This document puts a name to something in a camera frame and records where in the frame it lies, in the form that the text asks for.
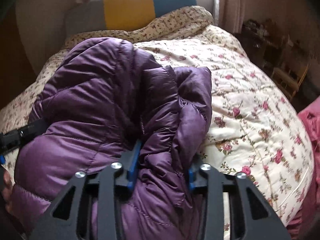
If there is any purple quilted down jacket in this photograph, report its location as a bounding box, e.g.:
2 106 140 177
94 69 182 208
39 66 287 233
11 37 212 239

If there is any person's left hand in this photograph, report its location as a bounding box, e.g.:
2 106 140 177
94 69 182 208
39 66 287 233
2 170 13 215

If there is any floral bed quilt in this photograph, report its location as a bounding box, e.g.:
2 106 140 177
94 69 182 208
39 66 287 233
0 24 315 240

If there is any pink quilted blanket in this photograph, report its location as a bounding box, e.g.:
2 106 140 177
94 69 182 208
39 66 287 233
286 102 320 233

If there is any wooden chair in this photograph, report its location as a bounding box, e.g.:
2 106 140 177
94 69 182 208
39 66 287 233
271 63 309 102

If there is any grey yellow teal headboard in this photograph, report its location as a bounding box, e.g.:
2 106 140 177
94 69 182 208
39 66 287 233
65 0 197 37

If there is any cluttered wooden desk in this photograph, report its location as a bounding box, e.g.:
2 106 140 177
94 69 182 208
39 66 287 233
235 19 301 69

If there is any floral pillow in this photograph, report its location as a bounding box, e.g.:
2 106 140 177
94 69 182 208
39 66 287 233
65 5 214 48

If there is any right floral curtain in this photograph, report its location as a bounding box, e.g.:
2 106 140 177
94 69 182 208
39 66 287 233
219 0 246 33

